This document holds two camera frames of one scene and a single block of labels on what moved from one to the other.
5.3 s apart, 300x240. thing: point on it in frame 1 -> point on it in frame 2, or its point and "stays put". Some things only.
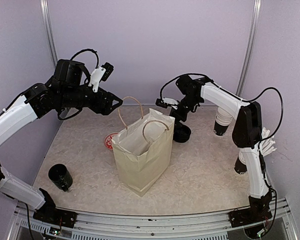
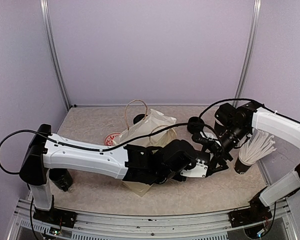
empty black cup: [60, 176] stays put
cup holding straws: [239, 167] stays put
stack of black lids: [182, 132] -> [195, 125]
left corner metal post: [45, 11] stays put
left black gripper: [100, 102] -> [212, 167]
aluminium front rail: [217, 226] stays put
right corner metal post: [249, 56] stays put
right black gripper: [174, 113] -> [219, 152]
